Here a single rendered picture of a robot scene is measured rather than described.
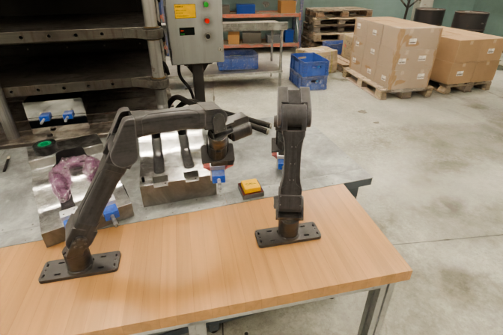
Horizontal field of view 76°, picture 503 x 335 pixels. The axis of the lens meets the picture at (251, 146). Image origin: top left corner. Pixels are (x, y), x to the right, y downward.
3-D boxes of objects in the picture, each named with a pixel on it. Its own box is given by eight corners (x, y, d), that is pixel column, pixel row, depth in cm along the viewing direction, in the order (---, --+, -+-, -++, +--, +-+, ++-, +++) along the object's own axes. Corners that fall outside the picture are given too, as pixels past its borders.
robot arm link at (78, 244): (83, 215, 88) (60, 222, 86) (85, 235, 81) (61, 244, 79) (88, 232, 91) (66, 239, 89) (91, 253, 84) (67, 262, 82)
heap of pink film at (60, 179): (111, 188, 112) (107, 169, 108) (55, 206, 103) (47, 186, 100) (96, 157, 131) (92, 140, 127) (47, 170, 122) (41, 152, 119)
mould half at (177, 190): (216, 194, 118) (215, 163, 112) (144, 207, 112) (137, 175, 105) (197, 136, 161) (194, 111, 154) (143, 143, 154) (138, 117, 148)
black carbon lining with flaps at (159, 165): (196, 173, 119) (194, 150, 114) (152, 179, 115) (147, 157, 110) (186, 133, 148) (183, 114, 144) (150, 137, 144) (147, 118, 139)
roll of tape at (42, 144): (31, 157, 121) (28, 149, 119) (39, 147, 127) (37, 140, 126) (55, 155, 122) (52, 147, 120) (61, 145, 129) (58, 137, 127)
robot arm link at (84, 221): (85, 236, 89) (136, 136, 84) (87, 252, 84) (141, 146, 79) (61, 233, 86) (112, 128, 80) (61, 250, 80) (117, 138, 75)
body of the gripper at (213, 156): (200, 148, 102) (199, 134, 96) (232, 146, 104) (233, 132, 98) (201, 165, 99) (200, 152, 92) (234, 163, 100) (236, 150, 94)
